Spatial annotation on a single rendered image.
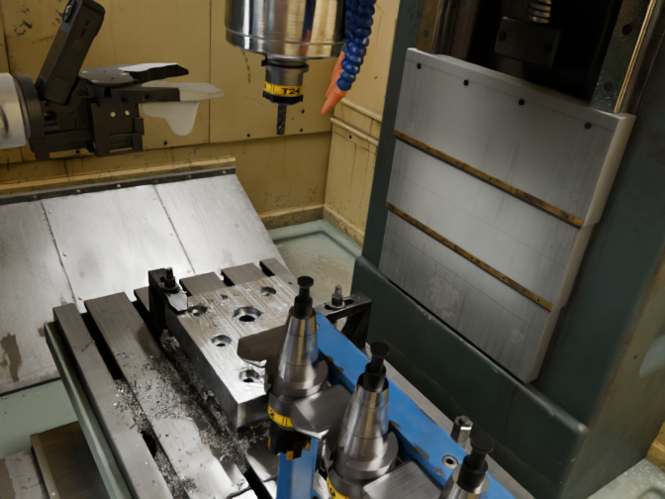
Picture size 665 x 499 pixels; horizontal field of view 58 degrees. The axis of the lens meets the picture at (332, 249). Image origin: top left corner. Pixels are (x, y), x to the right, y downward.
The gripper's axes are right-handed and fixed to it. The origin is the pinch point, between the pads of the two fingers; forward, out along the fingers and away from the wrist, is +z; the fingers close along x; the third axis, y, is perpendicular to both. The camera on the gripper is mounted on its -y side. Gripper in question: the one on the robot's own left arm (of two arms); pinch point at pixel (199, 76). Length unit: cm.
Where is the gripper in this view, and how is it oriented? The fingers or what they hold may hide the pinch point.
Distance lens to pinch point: 77.5
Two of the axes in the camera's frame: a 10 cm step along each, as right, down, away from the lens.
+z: 8.2, -2.2, 5.2
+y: -0.8, 8.7, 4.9
